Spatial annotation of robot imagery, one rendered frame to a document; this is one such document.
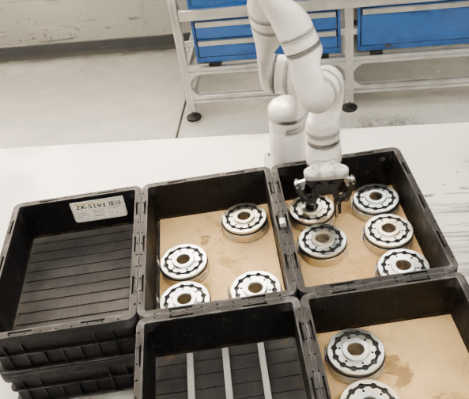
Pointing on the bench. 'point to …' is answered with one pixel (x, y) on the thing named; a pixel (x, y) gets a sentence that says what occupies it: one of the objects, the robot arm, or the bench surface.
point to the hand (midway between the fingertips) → (325, 209)
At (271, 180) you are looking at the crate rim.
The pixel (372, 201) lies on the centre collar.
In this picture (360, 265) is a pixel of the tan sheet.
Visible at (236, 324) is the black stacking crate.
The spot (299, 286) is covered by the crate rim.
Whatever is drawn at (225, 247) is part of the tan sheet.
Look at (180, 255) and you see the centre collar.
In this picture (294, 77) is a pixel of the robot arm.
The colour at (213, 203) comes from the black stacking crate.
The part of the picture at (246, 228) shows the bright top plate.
